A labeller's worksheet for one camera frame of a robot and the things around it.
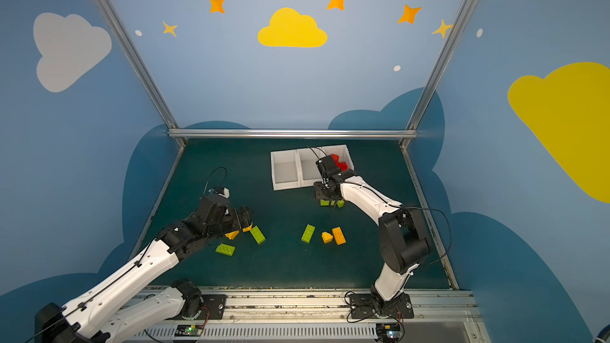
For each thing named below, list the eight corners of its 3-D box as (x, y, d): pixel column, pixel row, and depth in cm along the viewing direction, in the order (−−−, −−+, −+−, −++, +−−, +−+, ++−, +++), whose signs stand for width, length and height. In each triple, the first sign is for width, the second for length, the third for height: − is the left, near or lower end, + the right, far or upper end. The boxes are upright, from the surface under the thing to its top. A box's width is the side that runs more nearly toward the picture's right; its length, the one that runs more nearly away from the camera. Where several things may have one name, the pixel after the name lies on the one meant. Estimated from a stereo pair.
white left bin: (273, 191, 103) (272, 183, 99) (271, 159, 115) (270, 151, 110) (303, 187, 105) (303, 179, 100) (298, 157, 116) (298, 148, 111)
